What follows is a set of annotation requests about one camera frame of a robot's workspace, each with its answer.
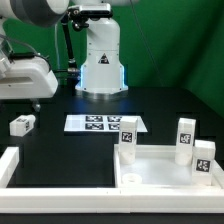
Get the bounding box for grey braided wrist cable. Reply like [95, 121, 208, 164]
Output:
[0, 33, 51, 71]

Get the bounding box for white U-shaped fence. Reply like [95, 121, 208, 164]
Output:
[0, 147, 224, 213]

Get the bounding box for black cable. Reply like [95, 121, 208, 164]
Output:
[53, 68, 81, 81]

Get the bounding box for white plate with markers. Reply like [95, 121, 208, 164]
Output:
[63, 114, 148, 133]

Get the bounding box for white square tabletop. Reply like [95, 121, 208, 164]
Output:
[114, 144, 224, 189]

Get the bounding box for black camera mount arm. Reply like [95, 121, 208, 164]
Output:
[61, 3, 113, 73]

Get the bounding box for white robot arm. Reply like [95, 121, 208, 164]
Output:
[0, 0, 130, 109]

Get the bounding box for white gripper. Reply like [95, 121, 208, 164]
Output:
[0, 58, 58, 112]

